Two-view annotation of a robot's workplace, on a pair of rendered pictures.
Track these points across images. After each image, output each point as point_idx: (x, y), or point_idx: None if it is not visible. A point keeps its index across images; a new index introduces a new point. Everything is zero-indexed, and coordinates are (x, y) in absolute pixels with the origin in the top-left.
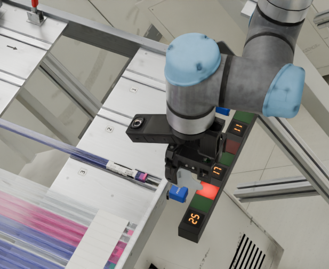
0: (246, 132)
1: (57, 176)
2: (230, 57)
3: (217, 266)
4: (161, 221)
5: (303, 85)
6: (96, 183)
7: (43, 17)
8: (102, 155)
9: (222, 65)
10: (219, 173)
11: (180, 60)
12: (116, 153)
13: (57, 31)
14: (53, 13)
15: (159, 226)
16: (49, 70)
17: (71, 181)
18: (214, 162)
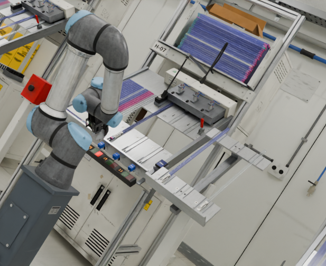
0: (117, 171)
1: (124, 122)
2: (95, 90)
3: (107, 231)
4: (126, 197)
5: (75, 100)
6: (116, 129)
7: (200, 133)
8: (127, 133)
9: (92, 87)
10: (103, 159)
11: (96, 77)
12: (126, 136)
13: (192, 136)
14: (201, 135)
15: (123, 196)
16: (203, 164)
17: (120, 124)
18: (91, 128)
